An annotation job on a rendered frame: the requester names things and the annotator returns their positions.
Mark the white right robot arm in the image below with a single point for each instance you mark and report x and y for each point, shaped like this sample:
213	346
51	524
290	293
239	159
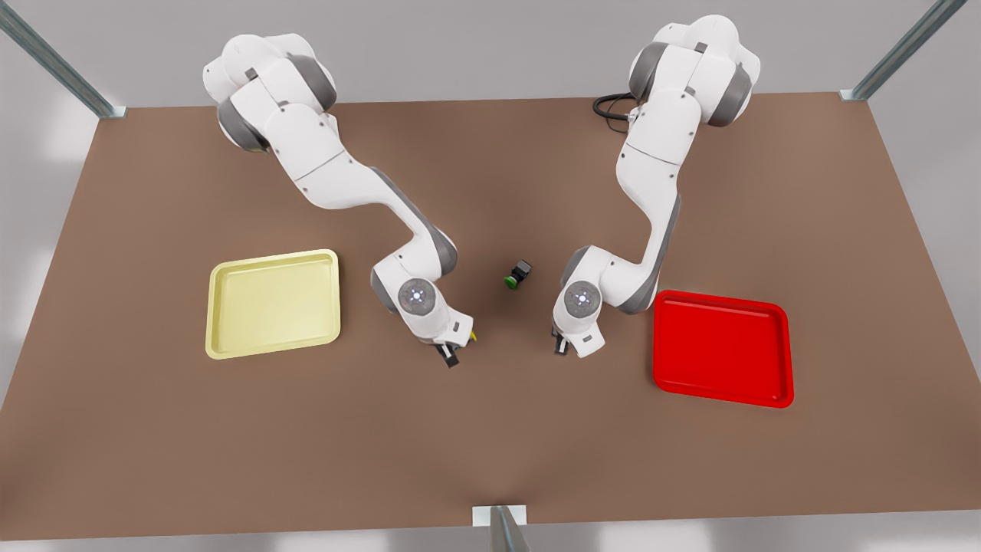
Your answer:
337	172

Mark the green button switch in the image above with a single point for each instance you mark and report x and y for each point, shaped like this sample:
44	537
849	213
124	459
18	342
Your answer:
518	274

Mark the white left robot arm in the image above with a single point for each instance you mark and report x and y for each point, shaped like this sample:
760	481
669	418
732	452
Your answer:
659	153

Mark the red tray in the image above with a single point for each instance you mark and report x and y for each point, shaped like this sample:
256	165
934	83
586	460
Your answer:
722	347

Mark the pale yellow tray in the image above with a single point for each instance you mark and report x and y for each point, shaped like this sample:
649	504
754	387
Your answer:
273	303

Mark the silver frame post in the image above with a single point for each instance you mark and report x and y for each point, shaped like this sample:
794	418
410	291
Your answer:
503	527
900	54
54	61

